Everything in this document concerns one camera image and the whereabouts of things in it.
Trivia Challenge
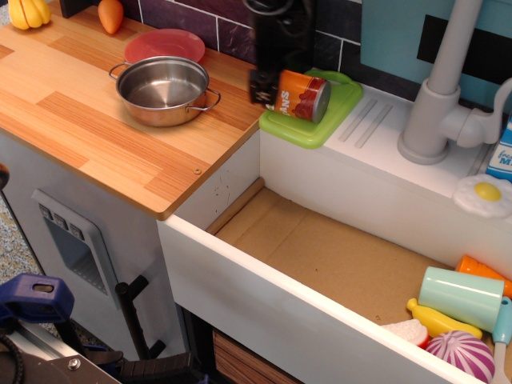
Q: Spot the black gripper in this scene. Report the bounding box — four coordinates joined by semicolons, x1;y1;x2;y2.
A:
249;0;316;105

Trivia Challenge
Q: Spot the orange beans can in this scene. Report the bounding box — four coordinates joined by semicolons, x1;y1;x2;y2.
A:
265;70;331;123

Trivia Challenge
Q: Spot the stainless steel pot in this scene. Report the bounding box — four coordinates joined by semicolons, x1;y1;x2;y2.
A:
109;56;222;128

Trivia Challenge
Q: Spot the green plastic cutting board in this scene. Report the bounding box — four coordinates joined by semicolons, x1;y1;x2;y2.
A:
259;69;363;149

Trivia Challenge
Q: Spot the red plastic plate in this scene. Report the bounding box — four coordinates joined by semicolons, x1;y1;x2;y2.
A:
124;29;206;63

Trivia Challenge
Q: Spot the orange toy fruit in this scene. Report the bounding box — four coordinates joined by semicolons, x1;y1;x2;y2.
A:
98;0;124;34

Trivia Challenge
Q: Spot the white toy sink basin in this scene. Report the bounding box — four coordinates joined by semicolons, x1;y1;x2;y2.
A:
158;88;511;383

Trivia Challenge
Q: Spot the grey toy faucet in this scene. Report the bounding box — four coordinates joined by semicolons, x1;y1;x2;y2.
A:
398;1;511;165

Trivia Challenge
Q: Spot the wooden kitchen countertop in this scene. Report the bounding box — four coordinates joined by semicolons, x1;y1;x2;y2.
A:
1;2;261;220

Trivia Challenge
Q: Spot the grey oven control panel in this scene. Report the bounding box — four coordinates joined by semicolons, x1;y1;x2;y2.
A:
32;189;119;309

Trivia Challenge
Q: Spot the blue milk carton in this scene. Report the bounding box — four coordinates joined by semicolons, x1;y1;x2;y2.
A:
486;118;512;182

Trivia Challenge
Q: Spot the yellow toy bell pepper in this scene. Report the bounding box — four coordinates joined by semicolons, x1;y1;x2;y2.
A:
8;0;51;30

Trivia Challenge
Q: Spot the toy fried egg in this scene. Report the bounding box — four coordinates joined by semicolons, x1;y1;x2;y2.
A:
452;174;511;218

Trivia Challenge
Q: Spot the orange toy carrot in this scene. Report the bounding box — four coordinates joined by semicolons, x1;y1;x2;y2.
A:
455;254;511;298

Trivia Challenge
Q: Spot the white toy bread slice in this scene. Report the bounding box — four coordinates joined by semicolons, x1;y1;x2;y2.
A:
382;319;430;349

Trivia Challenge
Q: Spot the yellow toy banana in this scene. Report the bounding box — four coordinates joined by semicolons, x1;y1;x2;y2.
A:
406;298;483;339

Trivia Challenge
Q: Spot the mint green plastic cup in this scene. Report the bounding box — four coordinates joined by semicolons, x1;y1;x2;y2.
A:
418;266;505;332

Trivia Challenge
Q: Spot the blue plastic clamp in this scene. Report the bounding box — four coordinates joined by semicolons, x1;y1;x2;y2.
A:
1;273;74;327

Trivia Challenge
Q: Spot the purple striped toy onion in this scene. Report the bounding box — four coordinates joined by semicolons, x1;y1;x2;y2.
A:
426;330;495;383

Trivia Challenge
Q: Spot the black oven door handle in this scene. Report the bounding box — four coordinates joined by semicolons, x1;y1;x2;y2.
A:
114;275;166;360

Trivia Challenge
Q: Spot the light blue handled spatula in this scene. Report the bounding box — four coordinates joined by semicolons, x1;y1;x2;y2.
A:
491;296;511;383

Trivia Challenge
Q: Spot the black braided cable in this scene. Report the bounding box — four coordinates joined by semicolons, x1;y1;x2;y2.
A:
0;334;25;384

